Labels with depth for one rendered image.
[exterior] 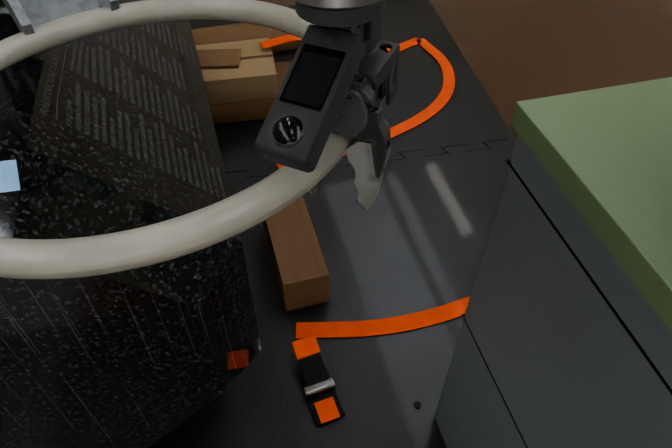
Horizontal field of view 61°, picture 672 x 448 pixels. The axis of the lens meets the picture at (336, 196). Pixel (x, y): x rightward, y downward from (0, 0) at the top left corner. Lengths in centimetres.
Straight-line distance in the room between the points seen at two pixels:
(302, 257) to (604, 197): 97
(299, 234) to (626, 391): 101
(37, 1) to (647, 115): 79
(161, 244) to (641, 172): 48
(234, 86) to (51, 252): 158
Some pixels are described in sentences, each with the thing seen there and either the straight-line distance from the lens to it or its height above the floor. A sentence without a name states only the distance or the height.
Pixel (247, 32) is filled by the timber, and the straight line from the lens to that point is 246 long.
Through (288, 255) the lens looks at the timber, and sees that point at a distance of 147.
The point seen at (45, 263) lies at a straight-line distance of 46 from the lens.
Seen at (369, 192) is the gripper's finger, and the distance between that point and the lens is 54.
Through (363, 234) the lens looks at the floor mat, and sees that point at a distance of 167.
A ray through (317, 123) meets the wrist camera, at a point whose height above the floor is 102.
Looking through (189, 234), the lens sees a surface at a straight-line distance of 44.
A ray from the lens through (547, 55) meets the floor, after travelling 260.
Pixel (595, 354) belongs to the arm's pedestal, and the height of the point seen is 72.
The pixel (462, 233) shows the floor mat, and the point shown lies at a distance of 171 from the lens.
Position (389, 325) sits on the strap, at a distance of 149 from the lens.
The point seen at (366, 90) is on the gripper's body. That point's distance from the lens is 47.
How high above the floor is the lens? 128
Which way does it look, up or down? 46 degrees down
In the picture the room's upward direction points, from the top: straight up
